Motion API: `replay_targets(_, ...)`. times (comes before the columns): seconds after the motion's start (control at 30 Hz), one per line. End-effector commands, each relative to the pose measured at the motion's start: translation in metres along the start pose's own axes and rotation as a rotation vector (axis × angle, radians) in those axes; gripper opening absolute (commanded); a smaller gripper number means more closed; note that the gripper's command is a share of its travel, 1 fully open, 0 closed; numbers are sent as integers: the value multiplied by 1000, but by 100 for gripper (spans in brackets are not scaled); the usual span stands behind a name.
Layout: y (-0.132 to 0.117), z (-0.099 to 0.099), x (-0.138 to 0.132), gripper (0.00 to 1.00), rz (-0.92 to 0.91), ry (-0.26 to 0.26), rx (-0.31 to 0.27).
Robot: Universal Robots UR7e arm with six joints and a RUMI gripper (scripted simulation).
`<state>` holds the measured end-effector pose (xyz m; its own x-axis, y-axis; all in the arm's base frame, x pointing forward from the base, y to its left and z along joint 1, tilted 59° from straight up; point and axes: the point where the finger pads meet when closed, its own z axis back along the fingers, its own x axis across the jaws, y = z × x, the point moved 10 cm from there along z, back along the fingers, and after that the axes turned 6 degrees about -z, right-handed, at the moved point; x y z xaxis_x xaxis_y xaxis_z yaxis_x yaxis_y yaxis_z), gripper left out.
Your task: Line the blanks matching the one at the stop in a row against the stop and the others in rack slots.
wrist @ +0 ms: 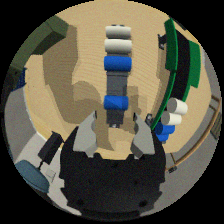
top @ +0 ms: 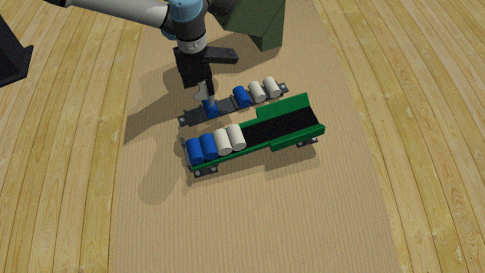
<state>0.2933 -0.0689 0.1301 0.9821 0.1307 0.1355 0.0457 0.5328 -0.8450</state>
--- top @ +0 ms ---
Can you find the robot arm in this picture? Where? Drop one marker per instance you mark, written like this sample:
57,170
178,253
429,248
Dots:
187,26

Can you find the blue plastic bar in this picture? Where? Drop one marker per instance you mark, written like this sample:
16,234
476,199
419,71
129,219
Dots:
194,151
241,96
208,146
211,112

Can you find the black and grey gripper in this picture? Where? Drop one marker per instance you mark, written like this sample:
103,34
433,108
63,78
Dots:
194,72

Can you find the dark grey slotted rack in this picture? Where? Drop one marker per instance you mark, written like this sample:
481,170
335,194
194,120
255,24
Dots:
226,105

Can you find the white cylinder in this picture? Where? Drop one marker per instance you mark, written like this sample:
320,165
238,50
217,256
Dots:
271,87
236,138
256,92
222,142

